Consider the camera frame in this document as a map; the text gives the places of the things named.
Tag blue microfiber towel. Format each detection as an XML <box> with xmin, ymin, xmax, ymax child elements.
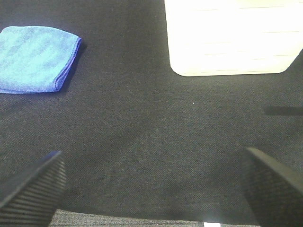
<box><xmin>0</xmin><ymin>26</ymin><xmax>82</xmax><ymax>94</ymax></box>

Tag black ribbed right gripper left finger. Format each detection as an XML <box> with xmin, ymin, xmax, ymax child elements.
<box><xmin>0</xmin><ymin>151</ymin><xmax>67</xmax><ymax>227</ymax></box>

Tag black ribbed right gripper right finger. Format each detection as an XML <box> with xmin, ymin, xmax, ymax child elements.
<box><xmin>241</xmin><ymin>148</ymin><xmax>303</xmax><ymax>227</ymax></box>

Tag black fabric table cloth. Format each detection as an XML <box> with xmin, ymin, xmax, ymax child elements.
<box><xmin>0</xmin><ymin>0</ymin><xmax>303</xmax><ymax>225</ymax></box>

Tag white plastic storage bin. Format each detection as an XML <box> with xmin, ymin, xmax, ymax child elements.
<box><xmin>164</xmin><ymin>0</ymin><xmax>303</xmax><ymax>77</ymax></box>

